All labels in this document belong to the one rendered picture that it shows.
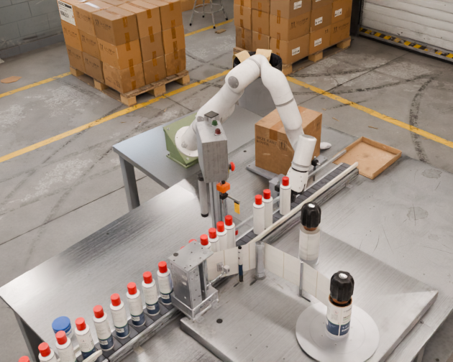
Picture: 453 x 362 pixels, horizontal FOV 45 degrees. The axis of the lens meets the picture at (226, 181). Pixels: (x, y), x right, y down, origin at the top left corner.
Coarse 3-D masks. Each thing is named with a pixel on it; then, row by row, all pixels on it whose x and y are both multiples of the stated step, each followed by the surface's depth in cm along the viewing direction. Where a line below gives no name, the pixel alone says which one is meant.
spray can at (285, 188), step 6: (282, 180) 255; (288, 180) 255; (282, 186) 256; (288, 186) 256; (282, 192) 257; (288, 192) 257; (282, 198) 259; (288, 198) 259; (282, 204) 261; (288, 204) 261; (282, 210) 263; (288, 210) 263
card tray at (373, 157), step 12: (360, 144) 324; (372, 144) 322; (384, 144) 316; (348, 156) 314; (360, 156) 314; (372, 156) 313; (384, 156) 313; (396, 156) 307; (360, 168) 303; (372, 168) 303; (384, 168) 301
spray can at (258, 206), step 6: (258, 198) 243; (258, 204) 244; (264, 204) 246; (258, 210) 245; (264, 210) 248; (258, 216) 247; (264, 216) 249; (258, 222) 249; (264, 222) 251; (258, 228) 251; (264, 228) 253; (258, 234) 253
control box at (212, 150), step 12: (204, 132) 215; (204, 144) 209; (216, 144) 210; (204, 156) 212; (216, 156) 213; (204, 168) 215; (216, 168) 216; (228, 168) 218; (204, 180) 219; (216, 180) 219
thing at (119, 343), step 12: (336, 168) 297; (324, 180) 287; (312, 192) 279; (324, 192) 279; (276, 216) 265; (276, 228) 257; (240, 240) 252; (144, 312) 218; (132, 336) 209; (96, 348) 205
